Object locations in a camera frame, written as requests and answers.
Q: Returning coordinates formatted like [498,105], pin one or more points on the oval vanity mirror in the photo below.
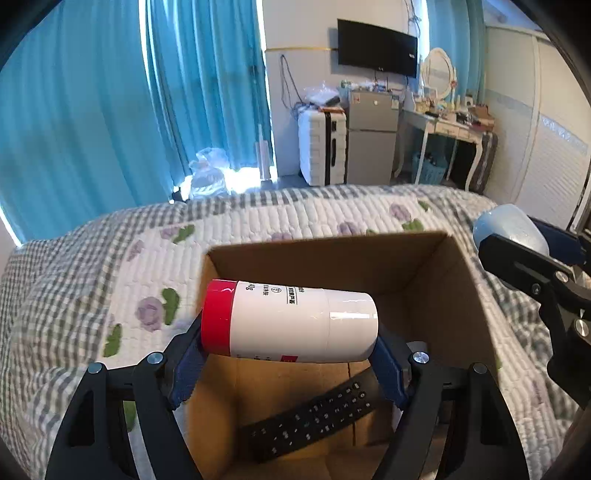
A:
[436,74]

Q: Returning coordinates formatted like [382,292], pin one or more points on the brown cardboard box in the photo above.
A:
[341,323]

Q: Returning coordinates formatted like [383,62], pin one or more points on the clear plastic bag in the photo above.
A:
[208,171]

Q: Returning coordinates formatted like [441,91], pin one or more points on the checkered floral quilt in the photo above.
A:
[115,286]

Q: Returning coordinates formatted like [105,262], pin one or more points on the white canister with red lid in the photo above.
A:
[288,321]

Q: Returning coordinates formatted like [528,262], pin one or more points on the pale blue plastic bottle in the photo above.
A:
[508,228]

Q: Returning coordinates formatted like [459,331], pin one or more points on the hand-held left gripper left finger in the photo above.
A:
[187,369]

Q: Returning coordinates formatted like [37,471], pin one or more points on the black remote control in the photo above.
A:
[314,417]

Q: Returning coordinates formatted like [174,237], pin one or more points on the blue curtain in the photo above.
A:
[115,97]

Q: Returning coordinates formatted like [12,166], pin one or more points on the white wardrobe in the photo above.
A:
[538,124]

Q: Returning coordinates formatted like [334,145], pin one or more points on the grey mini fridge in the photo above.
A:
[371,136]

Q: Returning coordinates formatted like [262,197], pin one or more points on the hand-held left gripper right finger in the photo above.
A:
[388,374]

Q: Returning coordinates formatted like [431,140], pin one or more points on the blue laundry basket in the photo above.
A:
[429,168]

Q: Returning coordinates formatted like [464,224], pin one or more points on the white suitcase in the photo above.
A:
[322,146]

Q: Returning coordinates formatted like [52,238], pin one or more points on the white dressing table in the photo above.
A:
[443,134]

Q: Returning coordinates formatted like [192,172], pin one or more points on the black wall television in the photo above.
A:
[377,47]

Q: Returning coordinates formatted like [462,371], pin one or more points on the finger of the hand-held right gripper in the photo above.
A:
[521,267]
[561,240]

